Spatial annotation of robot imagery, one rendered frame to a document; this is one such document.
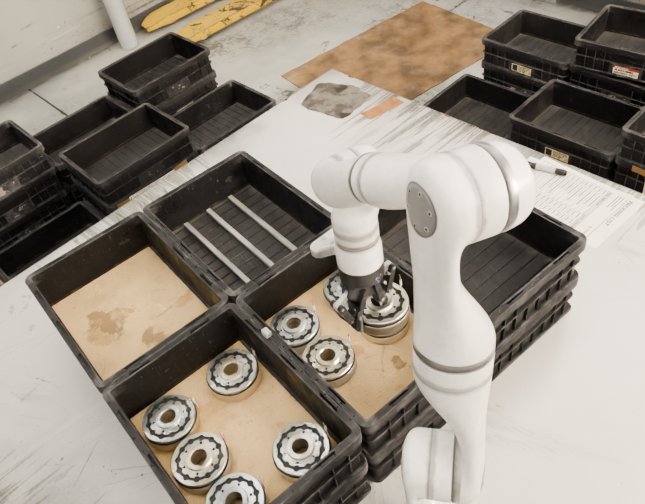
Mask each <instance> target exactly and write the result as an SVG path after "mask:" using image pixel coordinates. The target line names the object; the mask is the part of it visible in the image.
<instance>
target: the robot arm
mask: <svg viewBox="0 0 645 504"><path fill-rule="evenodd" d="M311 186H312V189H313V191H314V193H315V195H316V196H317V198H318V199H319V200H320V201H321V202H322V203H324V204H325V205H327V206H329V207H332V208H333V210H332V213H331V223H332V229H330V230H329V231H327V232H326V233H325V234H323V235H322V236H321V237H319V238H318V239H317V240H315V241H314V242H313V243H312V244H311V246H310V250H311V254H312V256H314V257H315V258H323V257H327V256H331V255H336V260H337V266H338V272H339V277H340V279H341V281H342V284H343V288H342V296H341V297H340V298H339V299H338V300H337V301H336V300H332V301H331V302H330V306H331V307H332V308H333V309H334V311H335V312H336V313H337V314H338V316H339V317H340V318H341V319H343V320H344V321H346V322H347V323H348V324H349V325H351V326H352V328H353V329H355V330H356V331H357V332H360V333H362V332H363V331H365V329H364V321H363V318H362V315H363V310H364V309H365V308H366V301H367V299H368V298H369V297H370V296H372V297H371V302H372V304H373V305H375V306H383V305H384V299H385V296H384V295H385V294H386V293H390V292H391V290H392V285H393V280H394V275H395V270H396V265H395V264H394V263H392V262H390V261H389V260H387V259H385V258H384V257H383V248H382V241H381V238H380V234H379V225H378V212H379V208H381V209H387V210H403V209H406V213H407V224H408V234H409V243H410V253H411V262H412V272H413V294H414V325H413V374H414V378H415V381H416V383H417V385H418V387H419V389H420V391H421V392H422V394H423V395H424V397H425V398H426V399H427V400H428V402H429V403H430V404H431V405H432V407H433V408H434V409H435V410H436V411H437V412H438V413H439V414H440V415H441V416H442V418H443V419H444V420H445V421H446V422H447V423H448V424H449V425H450V427H451V428H452V430H453V431H451V430H442V429H434V428H426V427H415V428H413V429H412V430H410V432H409V433H408V434H407V436H406V438H405V441H404V444H403V446H402V448H403V449H402V458H401V471H402V473H401V477H402V480H403V486H404V491H405V499H406V504H470V503H472V502H474V501H475V500H476V499H477V498H478V497H479V495H480V493H481V490H482V486H483V484H484V482H483V481H484V474H485V459H486V456H485V442H486V414H487V406H488V399H489V393H490V387H491V380H492V374H493V366H494V357H495V346H496V335H495V330H494V327H493V324H492V322H491V320H490V318H489V316H488V315H487V313H486V312H485V311H484V309H483V308H482V307H481V306H480V305H479V303H478V302H477V301H476V300H475V299H474V298H473V297H472V296H471V295H470V294H469V292H468V291H467V290H466V289H465V288H464V286H463V285H462V283H461V280H460V258H461V254H462V251H463V249H464V248H465V246H467V245H469V244H472V243H475V242H478V241H481V240H483V239H486V238H489V237H492V236H495V235H498V234H500V233H503V232H506V231H508V230H510V229H512V228H514V227H516V226H517V225H519V224H520V223H522V222H523V221H524V220H525V219H526V218H527V217H528V216H529V215H530V213H531V211H532V209H533V207H534V204H535V200H536V184H535V179H534V175H533V172H532V170H531V167H530V165H529V163H528V162H527V160H526V158H525V157H524V156H523V155H522V154H521V152H519V151H518V150H517V149H516V148H515V147H513V146H512V145H510V144H508V143H505V142H502V141H498V140H485V141H478V142H473V143H470V144H467V145H463V146H460V147H456V148H453V149H450V150H446V151H443V152H435V153H393V152H378V151H377V149H376V148H374V147H373V146H371V145H369V144H365V143H361V144H357V145H354V146H352V147H349V148H347V149H345V150H343V151H341V152H338V153H336V154H334V155H332V156H329V157H327V158H325V159H322V160H321V161H319V162H318V163H317V164H316V165H315V166H314V168H313V170H312V173H311ZM384 280H386V282H387V285H386V284H385V283H384ZM347 303H348V307H347ZM354 309H356V311H355V310H354ZM347 310H348V311H347Z"/></svg>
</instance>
